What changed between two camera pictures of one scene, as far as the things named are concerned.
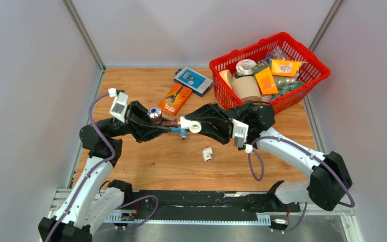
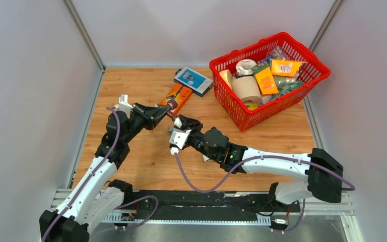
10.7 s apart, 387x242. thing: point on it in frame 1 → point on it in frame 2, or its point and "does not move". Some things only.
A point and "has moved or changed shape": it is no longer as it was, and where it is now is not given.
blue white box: (196, 81) does not move
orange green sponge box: (265, 80) does not move
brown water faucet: (154, 114) has moved or changed shape
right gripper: (219, 127) → (194, 125)
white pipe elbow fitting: (194, 126) has moved or changed shape
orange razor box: (175, 99) does not move
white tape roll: (244, 66) does not move
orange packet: (285, 67) does not move
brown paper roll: (247, 88) does not move
